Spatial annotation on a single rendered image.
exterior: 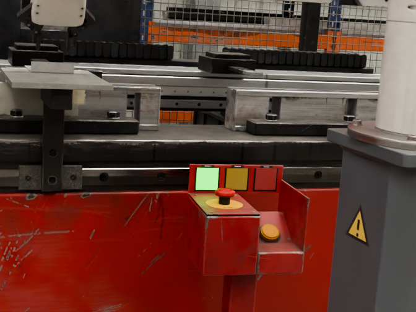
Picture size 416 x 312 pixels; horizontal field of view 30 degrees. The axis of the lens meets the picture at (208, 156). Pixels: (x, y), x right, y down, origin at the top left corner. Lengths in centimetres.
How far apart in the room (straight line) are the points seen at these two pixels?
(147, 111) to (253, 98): 25
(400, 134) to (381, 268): 17
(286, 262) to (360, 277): 48
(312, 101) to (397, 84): 87
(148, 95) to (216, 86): 36
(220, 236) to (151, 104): 40
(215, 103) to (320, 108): 31
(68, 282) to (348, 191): 77
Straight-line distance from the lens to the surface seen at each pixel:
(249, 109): 178
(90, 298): 166
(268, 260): 148
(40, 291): 164
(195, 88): 201
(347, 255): 105
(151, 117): 171
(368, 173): 100
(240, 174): 158
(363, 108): 191
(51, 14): 152
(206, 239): 143
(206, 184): 157
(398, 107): 99
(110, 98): 168
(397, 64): 100
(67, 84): 141
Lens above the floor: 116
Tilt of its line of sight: 11 degrees down
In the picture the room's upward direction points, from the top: 4 degrees clockwise
